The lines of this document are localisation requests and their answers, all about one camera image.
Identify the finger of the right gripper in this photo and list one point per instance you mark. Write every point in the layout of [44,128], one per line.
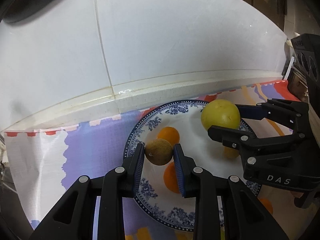
[233,138]
[252,112]

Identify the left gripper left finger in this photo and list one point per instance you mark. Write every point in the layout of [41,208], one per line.
[72,217]

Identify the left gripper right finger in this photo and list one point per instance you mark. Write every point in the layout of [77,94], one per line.
[225,207]

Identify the small orange kumquat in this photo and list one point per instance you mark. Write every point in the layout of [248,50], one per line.
[231,153]

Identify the yellow-green apple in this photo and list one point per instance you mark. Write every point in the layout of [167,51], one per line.
[221,113]

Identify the large orange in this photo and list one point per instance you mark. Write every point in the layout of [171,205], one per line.
[170,179]

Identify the brown-green small fruit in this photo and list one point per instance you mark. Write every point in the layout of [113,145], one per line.
[158,152]

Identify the medium orange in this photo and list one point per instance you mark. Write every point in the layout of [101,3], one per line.
[267,204]

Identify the blue white porcelain plate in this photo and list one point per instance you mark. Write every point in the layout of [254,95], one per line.
[153,197]

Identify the small orange mandarin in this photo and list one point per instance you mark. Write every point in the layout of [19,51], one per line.
[169,134]

